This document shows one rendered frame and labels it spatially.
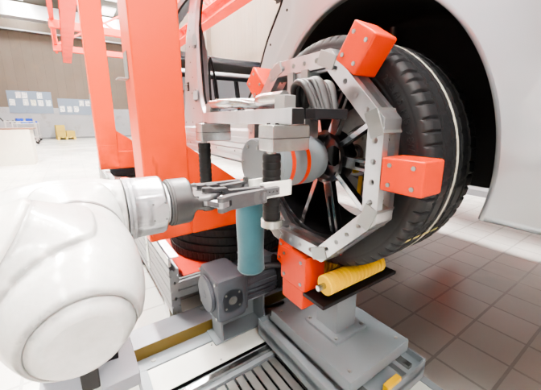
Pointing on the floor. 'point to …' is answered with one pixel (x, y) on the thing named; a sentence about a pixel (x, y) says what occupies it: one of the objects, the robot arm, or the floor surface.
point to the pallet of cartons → (64, 132)
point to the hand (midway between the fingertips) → (270, 187)
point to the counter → (18, 147)
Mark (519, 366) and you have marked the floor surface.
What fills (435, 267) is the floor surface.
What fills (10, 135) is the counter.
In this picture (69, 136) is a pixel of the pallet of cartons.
